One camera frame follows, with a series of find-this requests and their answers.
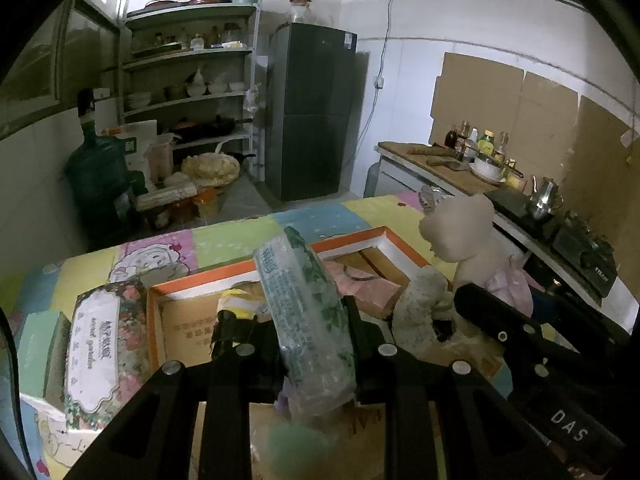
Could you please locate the group of glass jars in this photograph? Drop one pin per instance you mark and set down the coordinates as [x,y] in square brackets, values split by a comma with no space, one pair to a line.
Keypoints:
[200,40]

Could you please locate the grey gas cylinder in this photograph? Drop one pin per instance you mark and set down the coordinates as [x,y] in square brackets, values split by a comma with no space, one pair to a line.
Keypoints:
[372,180]

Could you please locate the white wall socket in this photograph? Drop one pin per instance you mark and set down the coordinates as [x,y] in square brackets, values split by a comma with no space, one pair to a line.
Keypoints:
[380,82]

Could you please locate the white carton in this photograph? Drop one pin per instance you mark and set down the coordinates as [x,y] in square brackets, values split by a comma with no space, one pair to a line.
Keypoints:
[140,145]

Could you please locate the black induction cooker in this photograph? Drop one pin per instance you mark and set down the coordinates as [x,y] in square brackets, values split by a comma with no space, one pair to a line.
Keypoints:
[510,207]

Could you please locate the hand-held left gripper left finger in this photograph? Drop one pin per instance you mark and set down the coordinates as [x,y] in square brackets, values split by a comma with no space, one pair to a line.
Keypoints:
[260,360]

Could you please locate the cardboard wall sheets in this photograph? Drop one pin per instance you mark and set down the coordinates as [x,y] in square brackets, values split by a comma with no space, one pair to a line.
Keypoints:
[550,110]

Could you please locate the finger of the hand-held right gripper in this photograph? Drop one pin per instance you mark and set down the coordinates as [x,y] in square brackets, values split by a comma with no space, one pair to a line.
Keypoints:
[495,317]

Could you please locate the steel kettle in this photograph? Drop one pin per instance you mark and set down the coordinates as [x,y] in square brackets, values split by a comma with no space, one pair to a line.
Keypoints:
[542,200]

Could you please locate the purple dress plush doll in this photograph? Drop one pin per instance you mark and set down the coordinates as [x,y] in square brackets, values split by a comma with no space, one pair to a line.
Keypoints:
[284,396]

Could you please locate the kitchen counter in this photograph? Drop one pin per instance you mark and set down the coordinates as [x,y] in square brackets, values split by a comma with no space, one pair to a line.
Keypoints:
[450,180]

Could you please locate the glass window cabinet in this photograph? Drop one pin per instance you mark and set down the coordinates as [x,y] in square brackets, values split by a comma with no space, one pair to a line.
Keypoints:
[45,60]

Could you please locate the clear plastic container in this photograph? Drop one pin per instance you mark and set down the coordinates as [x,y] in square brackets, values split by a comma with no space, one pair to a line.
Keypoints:
[161,160]

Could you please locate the pink towel pack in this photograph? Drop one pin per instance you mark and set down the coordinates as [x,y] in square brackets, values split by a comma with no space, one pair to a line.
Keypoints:
[370,290]

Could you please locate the black water pump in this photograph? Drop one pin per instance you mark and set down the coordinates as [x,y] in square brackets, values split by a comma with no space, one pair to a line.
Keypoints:
[86,110]

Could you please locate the dark grey fridge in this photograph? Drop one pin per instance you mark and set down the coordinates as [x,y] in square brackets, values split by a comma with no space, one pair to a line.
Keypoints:
[310,110]

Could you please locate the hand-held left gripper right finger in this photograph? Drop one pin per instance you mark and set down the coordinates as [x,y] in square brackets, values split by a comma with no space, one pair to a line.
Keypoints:
[367,360]

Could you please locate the white bowl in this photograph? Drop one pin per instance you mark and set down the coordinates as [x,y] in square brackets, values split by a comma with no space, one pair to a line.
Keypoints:
[487,170]

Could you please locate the wooden cutting board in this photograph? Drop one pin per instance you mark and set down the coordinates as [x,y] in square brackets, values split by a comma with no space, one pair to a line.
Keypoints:
[415,165]

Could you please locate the group of white bowls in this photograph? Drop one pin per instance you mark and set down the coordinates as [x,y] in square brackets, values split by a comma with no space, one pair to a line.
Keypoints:
[210,87]

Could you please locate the glass jar with red lid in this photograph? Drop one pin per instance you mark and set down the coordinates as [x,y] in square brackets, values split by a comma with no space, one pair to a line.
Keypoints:
[301,10]

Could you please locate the orange rimmed cardboard box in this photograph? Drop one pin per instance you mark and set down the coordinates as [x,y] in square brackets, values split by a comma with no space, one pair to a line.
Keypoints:
[190,330]

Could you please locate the pale wrapped bundle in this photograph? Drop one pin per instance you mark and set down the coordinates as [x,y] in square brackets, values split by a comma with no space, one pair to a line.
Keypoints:
[167,197]

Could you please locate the pale green tissue box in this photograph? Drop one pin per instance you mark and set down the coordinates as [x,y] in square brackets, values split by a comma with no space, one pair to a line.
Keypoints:
[40,355]

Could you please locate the orange plastic container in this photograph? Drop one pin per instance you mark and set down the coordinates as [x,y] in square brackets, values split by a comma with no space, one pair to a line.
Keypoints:
[207,204]

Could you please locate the white metal shelf rack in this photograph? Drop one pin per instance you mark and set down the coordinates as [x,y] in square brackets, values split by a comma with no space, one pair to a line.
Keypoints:
[190,60]

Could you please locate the grey fluffy plush toy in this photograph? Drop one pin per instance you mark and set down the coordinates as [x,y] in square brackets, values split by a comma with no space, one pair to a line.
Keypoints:
[420,305]

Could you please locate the floral print tissue pack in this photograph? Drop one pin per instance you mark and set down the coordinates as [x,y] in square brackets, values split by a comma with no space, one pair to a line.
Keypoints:
[100,350]

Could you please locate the white plush bear toy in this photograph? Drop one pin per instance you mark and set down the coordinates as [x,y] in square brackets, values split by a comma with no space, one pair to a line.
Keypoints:
[460,230]

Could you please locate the yellow white printed pack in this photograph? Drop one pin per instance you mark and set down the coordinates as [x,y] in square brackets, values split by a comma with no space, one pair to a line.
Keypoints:
[240,304]

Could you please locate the kitchen cleaver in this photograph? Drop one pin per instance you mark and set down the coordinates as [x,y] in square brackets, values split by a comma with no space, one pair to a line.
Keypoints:
[447,162]

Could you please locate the group of seasoning bottles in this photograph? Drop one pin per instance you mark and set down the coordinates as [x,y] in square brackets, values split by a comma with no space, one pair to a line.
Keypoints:
[480,145]

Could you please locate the black frying pan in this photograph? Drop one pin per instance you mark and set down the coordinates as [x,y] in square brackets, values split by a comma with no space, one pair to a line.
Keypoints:
[210,129]

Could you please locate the black gas stove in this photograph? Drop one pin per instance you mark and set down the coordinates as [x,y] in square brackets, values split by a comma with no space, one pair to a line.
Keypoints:
[585,255]

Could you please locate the dark green water jug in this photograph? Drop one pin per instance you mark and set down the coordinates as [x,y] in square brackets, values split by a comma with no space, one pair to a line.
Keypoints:
[97,185]

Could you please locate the pale green soft item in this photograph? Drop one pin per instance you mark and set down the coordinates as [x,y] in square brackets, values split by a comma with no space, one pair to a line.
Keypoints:
[295,445]

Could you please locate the pale dried flatbread stack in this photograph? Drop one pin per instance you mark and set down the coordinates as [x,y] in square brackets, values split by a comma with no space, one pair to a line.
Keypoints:
[210,167]

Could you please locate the red plate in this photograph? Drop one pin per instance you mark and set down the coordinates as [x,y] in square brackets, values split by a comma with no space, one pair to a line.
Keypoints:
[161,4]

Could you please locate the green leaf print tissue pack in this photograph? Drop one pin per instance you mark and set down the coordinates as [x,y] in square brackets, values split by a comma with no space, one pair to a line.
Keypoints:
[305,320]

